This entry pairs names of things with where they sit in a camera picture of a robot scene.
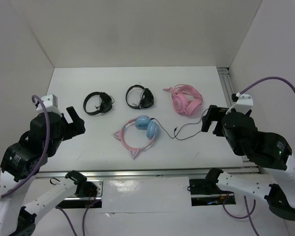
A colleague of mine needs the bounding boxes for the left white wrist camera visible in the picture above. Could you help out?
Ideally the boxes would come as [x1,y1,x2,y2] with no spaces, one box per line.
[40,94,60,115]

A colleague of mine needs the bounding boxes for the aluminium rail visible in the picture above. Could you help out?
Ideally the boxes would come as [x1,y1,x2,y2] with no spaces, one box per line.
[217,67,235,107]
[34,165,260,179]

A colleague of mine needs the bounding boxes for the black headphones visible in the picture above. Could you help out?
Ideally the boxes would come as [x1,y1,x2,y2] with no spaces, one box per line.
[83,91,115,116]
[125,85,154,110]

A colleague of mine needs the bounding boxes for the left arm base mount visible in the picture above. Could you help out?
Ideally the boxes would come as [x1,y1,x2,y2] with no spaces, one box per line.
[58,180,103,209]

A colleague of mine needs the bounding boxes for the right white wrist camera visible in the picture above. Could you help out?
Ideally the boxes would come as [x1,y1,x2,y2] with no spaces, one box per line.
[230,92,254,114]

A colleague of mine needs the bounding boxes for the front aluminium rail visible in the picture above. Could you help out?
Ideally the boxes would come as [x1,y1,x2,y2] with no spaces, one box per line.
[34,165,260,179]

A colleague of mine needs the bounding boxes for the left black headphones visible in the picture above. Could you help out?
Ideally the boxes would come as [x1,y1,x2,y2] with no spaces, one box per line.
[83,91,115,116]

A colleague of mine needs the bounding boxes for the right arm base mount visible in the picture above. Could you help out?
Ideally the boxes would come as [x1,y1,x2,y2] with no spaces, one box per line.
[187,179,236,207]

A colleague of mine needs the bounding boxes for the right aluminium rail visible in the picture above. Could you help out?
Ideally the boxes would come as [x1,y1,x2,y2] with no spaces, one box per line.
[217,67,235,107]

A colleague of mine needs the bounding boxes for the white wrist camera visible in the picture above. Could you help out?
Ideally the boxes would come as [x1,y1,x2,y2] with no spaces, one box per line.
[230,92,254,114]
[40,94,60,115]

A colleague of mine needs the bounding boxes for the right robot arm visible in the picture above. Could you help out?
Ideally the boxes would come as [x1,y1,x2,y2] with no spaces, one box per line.
[202,105,295,221]

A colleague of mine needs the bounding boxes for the middle black headphones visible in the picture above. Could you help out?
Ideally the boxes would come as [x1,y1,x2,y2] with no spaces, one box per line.
[125,85,154,110]

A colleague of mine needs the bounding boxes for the black headphone audio cable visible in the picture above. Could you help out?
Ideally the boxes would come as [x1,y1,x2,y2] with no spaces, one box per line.
[151,109,209,141]

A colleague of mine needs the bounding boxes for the pink blue cat-ear headphones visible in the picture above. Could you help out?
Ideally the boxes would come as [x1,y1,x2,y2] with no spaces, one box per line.
[113,115,160,160]

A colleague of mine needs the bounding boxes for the pink gaming headset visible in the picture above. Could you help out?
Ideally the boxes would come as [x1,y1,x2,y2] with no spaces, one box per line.
[163,84,203,116]

